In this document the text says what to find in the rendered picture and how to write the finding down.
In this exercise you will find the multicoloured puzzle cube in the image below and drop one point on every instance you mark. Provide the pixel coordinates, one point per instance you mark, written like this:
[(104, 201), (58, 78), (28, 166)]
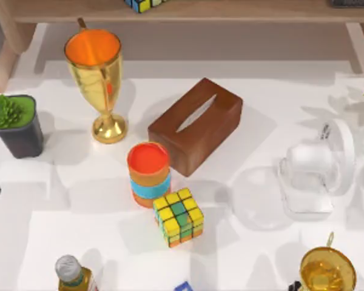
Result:
[(144, 4)]

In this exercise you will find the tall gold trophy cup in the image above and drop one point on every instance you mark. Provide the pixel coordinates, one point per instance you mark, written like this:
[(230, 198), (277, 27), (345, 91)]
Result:
[(92, 75)]

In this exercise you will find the orange and blue can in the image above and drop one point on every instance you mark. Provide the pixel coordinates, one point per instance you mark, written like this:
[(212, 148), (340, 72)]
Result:
[(148, 175)]

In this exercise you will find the dark grey object on shelf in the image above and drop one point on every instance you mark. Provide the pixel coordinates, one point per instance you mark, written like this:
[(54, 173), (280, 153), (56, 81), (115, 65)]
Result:
[(352, 3)]

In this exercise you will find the small gold trophy cup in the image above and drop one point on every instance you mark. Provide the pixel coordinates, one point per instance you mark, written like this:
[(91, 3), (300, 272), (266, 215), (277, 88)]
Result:
[(326, 272)]

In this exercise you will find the yellow and green puzzle cube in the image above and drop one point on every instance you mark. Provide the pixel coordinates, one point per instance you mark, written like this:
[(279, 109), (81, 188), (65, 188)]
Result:
[(178, 216)]

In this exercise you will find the small blue object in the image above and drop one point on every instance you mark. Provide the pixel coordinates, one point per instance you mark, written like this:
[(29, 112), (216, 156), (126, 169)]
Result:
[(183, 287)]

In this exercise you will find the yellow bottle with grey cap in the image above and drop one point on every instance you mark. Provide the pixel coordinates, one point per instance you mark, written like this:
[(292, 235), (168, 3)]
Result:
[(74, 277)]

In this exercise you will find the green plant in grey pot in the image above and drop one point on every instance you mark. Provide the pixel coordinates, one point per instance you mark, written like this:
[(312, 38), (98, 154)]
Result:
[(16, 127)]

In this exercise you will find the brown wooden tissue box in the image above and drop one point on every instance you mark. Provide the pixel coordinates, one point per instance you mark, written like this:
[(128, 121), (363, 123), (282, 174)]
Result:
[(197, 127)]

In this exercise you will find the wooden shelf unit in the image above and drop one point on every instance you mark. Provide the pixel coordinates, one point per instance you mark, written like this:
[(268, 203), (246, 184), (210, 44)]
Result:
[(200, 13)]

